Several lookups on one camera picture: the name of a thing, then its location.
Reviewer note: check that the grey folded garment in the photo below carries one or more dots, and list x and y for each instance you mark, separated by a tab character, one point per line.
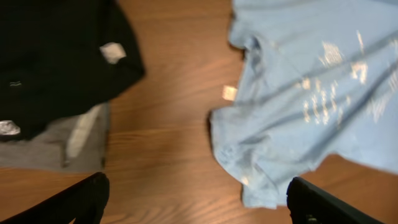
74	144

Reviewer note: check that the black folded garment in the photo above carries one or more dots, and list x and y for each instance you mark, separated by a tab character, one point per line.
60	59

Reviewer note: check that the light blue printed t-shirt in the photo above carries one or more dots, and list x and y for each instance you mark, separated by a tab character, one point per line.
319	78

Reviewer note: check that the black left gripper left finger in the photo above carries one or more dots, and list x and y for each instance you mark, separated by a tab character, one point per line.
82	203

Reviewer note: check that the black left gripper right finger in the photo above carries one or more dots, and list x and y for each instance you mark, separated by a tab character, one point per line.
309	204

